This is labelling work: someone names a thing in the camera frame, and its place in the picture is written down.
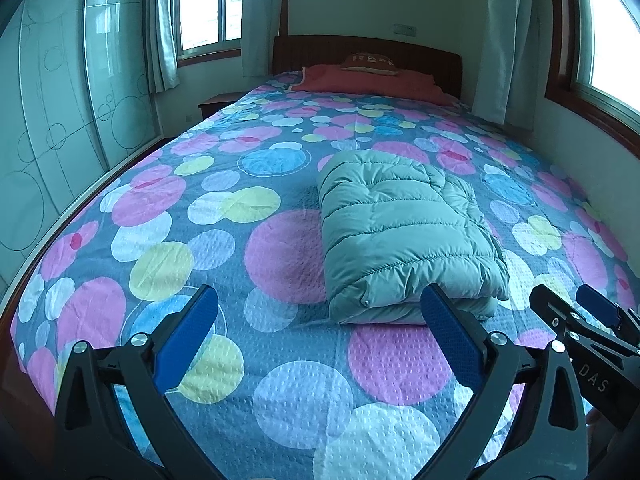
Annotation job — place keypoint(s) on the pale short curtain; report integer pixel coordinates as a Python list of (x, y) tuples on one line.
[(162, 50)]

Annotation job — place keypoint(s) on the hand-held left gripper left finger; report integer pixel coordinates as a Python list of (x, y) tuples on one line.
[(185, 340)]

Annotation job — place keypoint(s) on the small window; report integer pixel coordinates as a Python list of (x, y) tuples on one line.
[(205, 5)]

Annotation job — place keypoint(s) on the bed with dotted bedspread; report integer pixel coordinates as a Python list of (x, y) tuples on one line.
[(200, 210)]

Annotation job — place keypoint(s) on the red pillow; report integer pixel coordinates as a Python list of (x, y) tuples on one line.
[(360, 82)]

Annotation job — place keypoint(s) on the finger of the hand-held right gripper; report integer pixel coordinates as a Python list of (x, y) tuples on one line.
[(552, 310), (597, 305)]

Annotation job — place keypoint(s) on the wall socket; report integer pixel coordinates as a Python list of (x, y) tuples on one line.
[(404, 29)]

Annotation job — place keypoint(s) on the brown cushion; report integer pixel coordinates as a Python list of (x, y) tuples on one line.
[(370, 62)]

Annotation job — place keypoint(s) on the wooden headboard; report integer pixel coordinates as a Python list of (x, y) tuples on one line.
[(310, 50)]

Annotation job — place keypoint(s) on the green puffer jacket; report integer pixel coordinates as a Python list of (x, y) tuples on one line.
[(400, 220)]

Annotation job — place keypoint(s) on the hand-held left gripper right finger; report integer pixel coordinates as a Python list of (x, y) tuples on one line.
[(450, 340)]

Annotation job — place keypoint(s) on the wooden nightstand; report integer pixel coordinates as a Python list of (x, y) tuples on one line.
[(215, 105)]

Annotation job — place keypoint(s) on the pale long curtain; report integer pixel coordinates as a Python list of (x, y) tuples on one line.
[(505, 50), (260, 20)]

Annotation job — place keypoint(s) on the wide wood-framed window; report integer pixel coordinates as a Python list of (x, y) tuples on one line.
[(615, 35)]

